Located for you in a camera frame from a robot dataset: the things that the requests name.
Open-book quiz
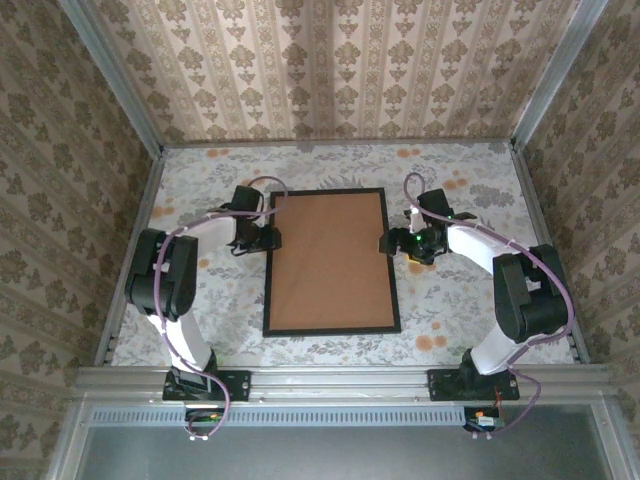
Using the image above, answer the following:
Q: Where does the grey slotted cable duct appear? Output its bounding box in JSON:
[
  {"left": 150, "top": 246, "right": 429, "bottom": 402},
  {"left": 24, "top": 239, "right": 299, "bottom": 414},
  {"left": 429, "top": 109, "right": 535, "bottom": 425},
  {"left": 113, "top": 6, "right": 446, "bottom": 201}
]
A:
[{"left": 89, "top": 404, "right": 469, "bottom": 427}]

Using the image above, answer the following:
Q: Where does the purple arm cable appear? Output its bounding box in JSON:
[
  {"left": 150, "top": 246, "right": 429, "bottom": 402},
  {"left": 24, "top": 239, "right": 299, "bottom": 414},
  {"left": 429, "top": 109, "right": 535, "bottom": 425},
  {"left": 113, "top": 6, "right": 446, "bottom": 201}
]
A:
[
  {"left": 153, "top": 175, "right": 290, "bottom": 442},
  {"left": 402, "top": 172, "right": 575, "bottom": 441}
]

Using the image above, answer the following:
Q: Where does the long aluminium mounting rail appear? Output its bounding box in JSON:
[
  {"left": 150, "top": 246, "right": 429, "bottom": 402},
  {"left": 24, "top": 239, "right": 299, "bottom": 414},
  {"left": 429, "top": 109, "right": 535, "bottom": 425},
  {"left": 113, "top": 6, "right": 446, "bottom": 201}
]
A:
[{"left": 74, "top": 363, "right": 614, "bottom": 407}]

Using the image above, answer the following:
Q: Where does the grey metal sheet panel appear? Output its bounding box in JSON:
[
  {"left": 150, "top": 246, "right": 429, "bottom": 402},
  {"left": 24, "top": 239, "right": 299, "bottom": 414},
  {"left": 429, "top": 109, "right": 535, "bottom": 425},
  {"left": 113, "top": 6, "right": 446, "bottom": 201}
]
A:
[{"left": 77, "top": 424, "right": 614, "bottom": 480}]

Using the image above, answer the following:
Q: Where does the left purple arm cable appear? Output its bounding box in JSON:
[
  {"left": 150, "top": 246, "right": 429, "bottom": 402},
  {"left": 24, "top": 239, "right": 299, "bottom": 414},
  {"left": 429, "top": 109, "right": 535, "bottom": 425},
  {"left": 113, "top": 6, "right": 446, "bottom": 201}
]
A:
[{"left": 153, "top": 175, "right": 290, "bottom": 442}]

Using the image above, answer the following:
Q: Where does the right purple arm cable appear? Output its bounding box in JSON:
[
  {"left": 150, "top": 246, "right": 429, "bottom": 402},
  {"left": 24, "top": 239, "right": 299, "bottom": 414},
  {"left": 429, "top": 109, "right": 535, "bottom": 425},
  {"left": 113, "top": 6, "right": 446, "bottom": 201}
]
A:
[{"left": 402, "top": 172, "right": 575, "bottom": 441}]

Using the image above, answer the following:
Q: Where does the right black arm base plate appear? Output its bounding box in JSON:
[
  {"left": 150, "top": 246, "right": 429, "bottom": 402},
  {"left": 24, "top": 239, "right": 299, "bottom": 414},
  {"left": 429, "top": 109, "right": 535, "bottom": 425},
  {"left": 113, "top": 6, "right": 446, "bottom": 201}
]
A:
[{"left": 427, "top": 368, "right": 521, "bottom": 403}]

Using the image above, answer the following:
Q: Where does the brown backing board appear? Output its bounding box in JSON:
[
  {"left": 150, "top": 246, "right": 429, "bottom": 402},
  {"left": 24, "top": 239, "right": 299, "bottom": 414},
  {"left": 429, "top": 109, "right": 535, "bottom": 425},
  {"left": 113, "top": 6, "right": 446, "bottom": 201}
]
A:
[{"left": 268, "top": 193, "right": 397, "bottom": 332}]

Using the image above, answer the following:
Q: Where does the floral patterned table cover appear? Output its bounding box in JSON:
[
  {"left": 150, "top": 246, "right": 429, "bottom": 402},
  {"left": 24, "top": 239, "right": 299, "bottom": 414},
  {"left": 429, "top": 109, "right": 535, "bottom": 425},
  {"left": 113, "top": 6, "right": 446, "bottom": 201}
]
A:
[{"left": 110, "top": 142, "right": 577, "bottom": 369}]

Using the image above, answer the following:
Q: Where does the left small circuit board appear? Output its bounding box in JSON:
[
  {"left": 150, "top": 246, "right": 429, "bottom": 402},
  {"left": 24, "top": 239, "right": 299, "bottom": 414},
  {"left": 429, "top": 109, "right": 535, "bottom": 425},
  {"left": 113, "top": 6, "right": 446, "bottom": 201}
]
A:
[{"left": 184, "top": 407, "right": 226, "bottom": 435}]

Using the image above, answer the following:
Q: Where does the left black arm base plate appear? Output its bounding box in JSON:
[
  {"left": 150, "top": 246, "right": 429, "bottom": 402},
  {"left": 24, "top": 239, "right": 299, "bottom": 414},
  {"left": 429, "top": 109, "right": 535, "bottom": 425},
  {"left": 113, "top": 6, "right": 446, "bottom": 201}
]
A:
[{"left": 162, "top": 369, "right": 251, "bottom": 403}]

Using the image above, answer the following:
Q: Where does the right small circuit board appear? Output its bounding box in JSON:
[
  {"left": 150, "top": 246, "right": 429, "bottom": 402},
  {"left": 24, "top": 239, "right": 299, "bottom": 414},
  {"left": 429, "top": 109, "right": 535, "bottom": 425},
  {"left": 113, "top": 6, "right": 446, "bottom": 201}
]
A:
[{"left": 463, "top": 405, "right": 504, "bottom": 434}]

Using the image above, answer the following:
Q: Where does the black picture frame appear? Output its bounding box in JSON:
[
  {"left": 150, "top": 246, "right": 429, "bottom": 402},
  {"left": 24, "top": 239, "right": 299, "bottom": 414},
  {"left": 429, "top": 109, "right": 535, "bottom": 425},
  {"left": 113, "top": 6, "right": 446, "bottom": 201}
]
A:
[{"left": 261, "top": 186, "right": 403, "bottom": 338}]

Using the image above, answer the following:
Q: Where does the aluminium table side rail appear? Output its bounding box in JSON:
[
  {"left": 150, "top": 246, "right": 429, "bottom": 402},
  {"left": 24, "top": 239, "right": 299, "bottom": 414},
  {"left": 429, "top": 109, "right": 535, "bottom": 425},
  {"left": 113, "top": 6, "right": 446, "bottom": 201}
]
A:
[
  {"left": 510, "top": 144, "right": 592, "bottom": 365},
  {"left": 93, "top": 147, "right": 169, "bottom": 366}
]

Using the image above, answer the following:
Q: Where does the small circuit board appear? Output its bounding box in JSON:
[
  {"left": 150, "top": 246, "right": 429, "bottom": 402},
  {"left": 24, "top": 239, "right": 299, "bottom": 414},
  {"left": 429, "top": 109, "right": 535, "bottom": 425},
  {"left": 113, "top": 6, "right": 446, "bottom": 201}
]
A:
[
  {"left": 184, "top": 407, "right": 226, "bottom": 435},
  {"left": 463, "top": 405, "right": 504, "bottom": 434}
]

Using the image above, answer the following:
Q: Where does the aluminium corner post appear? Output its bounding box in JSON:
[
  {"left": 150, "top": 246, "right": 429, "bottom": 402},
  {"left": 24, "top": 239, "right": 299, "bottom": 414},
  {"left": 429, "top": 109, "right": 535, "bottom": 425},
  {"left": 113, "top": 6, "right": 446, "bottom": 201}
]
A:
[
  {"left": 58, "top": 0, "right": 166, "bottom": 156},
  {"left": 509, "top": 0, "right": 612, "bottom": 151}
]

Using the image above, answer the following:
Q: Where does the right aluminium corner post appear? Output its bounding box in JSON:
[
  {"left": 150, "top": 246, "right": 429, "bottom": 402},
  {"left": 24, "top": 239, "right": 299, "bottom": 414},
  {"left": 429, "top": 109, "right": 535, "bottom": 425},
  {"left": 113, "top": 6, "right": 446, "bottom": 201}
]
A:
[{"left": 509, "top": 0, "right": 612, "bottom": 151}]

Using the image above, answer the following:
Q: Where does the aluminium lower frame bar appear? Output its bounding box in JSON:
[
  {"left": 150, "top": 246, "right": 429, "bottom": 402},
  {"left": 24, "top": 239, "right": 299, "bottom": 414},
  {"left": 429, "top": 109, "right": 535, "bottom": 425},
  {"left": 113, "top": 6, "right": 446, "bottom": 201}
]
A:
[
  {"left": 593, "top": 399, "right": 632, "bottom": 480},
  {"left": 47, "top": 394, "right": 96, "bottom": 480}
]

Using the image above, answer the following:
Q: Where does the left aluminium table side rail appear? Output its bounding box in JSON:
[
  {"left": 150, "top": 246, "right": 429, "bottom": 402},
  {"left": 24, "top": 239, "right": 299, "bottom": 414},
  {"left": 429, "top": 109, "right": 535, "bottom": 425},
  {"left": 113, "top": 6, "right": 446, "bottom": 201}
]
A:
[{"left": 93, "top": 147, "right": 169, "bottom": 366}]

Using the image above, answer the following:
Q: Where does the right aluminium table side rail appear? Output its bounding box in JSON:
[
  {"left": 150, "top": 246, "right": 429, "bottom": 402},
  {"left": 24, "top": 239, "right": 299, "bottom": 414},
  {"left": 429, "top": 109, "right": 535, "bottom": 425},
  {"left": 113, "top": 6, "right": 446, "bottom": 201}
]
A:
[{"left": 510, "top": 144, "right": 592, "bottom": 365}]

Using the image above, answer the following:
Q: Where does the left aluminium corner post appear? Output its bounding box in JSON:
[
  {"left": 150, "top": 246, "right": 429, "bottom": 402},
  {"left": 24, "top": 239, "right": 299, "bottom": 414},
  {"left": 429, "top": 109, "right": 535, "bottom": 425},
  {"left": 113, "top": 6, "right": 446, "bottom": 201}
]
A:
[{"left": 58, "top": 0, "right": 166, "bottom": 156}]

